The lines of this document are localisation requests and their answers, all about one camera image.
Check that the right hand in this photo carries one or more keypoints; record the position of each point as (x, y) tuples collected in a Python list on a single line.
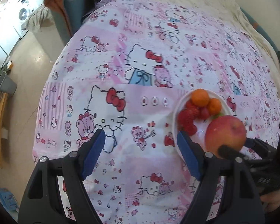
[(272, 200)]

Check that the pink cartoon cat bedsheet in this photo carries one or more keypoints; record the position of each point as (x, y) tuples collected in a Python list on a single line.
[(124, 71)]

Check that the white strawberry pattern plate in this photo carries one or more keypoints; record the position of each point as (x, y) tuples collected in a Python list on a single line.
[(200, 125)]

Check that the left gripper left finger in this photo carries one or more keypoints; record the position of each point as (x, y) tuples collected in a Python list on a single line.
[(55, 192)]

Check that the green lime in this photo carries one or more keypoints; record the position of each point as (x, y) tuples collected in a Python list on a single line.
[(218, 115)]

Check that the red grape tomato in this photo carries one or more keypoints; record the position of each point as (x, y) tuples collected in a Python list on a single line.
[(190, 129)]

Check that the small red round fruit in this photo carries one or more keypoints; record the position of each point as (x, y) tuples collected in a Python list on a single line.
[(203, 113)]

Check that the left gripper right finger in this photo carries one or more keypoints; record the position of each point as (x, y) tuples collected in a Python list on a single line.
[(226, 191)]

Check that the large red apple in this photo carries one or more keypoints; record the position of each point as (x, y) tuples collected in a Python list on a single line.
[(225, 130)]

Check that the grey waste bin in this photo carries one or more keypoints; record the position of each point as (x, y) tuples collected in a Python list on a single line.
[(7, 85)]

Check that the orange tangerine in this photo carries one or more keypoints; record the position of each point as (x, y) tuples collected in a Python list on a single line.
[(214, 106), (200, 97)]

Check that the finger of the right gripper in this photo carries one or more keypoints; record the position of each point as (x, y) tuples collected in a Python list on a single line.
[(259, 146), (229, 153)]

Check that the white washing machine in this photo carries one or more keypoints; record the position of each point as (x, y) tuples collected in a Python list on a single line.
[(19, 12)]

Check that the red strawberry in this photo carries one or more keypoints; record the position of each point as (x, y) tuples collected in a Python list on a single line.
[(186, 118)]

